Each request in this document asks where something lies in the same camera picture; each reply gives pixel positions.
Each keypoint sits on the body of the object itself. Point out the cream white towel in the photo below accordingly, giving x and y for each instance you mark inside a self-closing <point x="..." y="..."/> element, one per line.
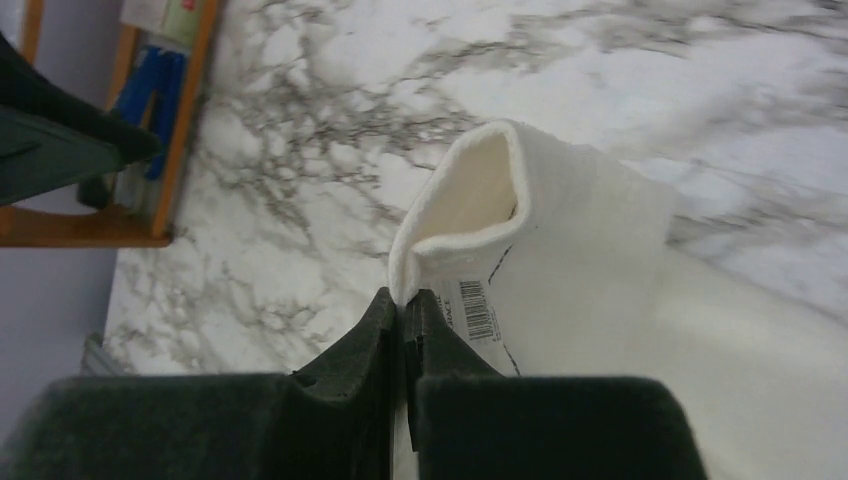
<point x="552" y="259"/>

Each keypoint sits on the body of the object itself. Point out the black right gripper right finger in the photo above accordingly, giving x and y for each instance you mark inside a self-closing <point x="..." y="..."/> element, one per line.
<point x="467" y="421"/>

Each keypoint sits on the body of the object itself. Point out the wooden rack with rods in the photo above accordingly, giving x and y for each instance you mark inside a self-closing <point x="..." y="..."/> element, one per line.
<point x="120" y="209"/>

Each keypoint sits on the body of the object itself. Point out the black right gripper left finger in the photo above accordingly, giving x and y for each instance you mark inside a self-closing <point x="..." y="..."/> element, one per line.
<point x="329" y="419"/>

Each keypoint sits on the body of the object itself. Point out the blue item in rack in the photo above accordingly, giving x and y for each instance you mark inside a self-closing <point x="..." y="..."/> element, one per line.
<point x="150" y="98"/>

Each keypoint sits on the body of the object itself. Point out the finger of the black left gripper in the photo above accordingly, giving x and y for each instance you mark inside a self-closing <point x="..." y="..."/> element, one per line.
<point x="51" y="139"/>

